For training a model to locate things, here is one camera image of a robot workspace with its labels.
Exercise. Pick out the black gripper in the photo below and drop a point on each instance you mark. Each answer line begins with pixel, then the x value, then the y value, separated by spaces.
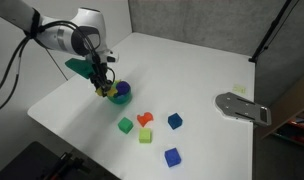
pixel 98 71

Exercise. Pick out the yellow rubber toy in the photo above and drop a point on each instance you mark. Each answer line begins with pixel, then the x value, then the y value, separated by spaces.
pixel 111 92

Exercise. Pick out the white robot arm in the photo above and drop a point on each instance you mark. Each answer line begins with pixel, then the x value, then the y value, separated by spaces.
pixel 63 35

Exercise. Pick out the yellow spiky toy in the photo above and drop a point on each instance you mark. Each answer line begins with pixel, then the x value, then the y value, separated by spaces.
pixel 100 92

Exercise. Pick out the green plastic bowl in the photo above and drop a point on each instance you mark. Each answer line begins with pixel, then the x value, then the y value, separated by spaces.
pixel 123 97

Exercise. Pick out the orange rubber toy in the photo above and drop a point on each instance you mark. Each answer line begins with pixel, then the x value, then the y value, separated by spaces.
pixel 144 118

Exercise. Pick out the dark blue block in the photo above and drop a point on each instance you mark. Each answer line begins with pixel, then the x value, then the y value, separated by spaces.
pixel 175 120

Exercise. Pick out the bright blue block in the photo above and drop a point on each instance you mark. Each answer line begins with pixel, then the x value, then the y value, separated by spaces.
pixel 172 157

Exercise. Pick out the wooden toy shelf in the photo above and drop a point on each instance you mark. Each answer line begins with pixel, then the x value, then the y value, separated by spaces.
pixel 292 110

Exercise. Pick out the purple spiky ball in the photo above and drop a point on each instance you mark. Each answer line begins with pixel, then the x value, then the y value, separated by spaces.
pixel 123 87

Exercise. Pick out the lime green cube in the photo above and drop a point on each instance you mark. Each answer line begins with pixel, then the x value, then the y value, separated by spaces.
pixel 145 135

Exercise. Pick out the yellow-green sticker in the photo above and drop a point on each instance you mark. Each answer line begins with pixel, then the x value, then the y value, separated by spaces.
pixel 239 89

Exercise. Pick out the grey metal mounting plate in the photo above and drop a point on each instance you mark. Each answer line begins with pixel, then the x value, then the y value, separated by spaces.
pixel 240 108

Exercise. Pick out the black vertical pole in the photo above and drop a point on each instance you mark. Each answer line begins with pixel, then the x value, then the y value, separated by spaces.
pixel 270 30

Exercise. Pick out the black camera stand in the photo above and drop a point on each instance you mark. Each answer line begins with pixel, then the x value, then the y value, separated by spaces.
pixel 32 165

